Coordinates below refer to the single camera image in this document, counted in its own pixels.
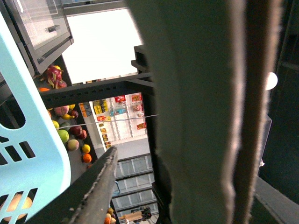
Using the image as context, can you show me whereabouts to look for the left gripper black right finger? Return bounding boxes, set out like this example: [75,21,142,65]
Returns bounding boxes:
[127,0,282,224]

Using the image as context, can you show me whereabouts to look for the peach on upper shelf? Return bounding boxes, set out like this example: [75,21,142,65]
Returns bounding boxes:
[67,139,79,151]

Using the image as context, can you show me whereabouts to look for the orange on upper shelf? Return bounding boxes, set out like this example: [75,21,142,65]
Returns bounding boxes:
[82,154,92,163]

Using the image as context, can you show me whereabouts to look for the light blue plastic basket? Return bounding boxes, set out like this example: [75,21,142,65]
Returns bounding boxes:
[0,19,71,224]

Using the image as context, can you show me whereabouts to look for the pink dragon fruit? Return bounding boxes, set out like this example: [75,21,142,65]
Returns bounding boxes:
[40,65,67,89]

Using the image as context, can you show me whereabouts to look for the red snack bag hanging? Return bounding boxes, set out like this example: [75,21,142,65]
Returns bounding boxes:
[114,95,126,103]

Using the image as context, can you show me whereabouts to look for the green apple on upper shelf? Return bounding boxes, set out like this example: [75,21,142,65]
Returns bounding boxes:
[57,129,69,143]

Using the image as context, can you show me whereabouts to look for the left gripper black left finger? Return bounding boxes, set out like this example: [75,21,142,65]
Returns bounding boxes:
[35,147,118,224]

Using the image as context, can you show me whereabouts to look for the black shelf frame post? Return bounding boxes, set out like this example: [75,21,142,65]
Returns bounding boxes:
[40,73,156,108]

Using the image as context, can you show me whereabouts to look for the yellow lemon on upper shelf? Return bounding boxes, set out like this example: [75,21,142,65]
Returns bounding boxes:
[82,144,91,154]

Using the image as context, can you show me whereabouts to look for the glass top freezer chest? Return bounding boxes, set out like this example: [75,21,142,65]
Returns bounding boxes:
[0,0,74,76]

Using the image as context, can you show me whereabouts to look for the thin white hanging cable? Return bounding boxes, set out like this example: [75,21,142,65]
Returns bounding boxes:
[56,114,159,130]

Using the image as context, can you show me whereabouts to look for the dark red apple upper shelf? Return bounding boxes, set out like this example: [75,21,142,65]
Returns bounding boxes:
[69,126,82,136]

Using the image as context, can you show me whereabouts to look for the yellow label bottles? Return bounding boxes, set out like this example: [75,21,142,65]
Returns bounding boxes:
[93,99,108,114]

